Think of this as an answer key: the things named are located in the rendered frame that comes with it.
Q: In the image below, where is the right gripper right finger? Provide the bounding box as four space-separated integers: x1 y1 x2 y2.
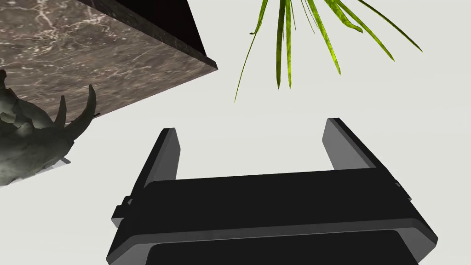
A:
322 117 386 171

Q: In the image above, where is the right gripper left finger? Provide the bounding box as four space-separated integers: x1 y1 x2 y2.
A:
131 127 181 197

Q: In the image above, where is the green leafy plant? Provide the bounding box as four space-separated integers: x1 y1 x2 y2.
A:
234 0 424 103

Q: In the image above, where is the brown marble table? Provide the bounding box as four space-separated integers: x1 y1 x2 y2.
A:
0 0 218 124

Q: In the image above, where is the grey rhinoceros figurine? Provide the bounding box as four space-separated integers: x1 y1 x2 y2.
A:
0 69 98 186

